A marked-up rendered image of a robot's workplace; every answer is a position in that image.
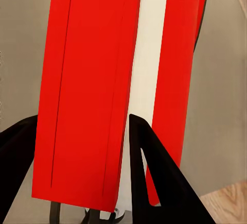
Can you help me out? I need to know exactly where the radio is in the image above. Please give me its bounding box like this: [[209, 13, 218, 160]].
[[31, 0, 207, 224]]

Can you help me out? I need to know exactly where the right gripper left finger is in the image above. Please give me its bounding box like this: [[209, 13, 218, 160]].
[[0, 115, 38, 224]]

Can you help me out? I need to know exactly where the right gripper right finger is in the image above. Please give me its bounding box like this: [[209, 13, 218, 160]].
[[129, 114, 216, 224]]

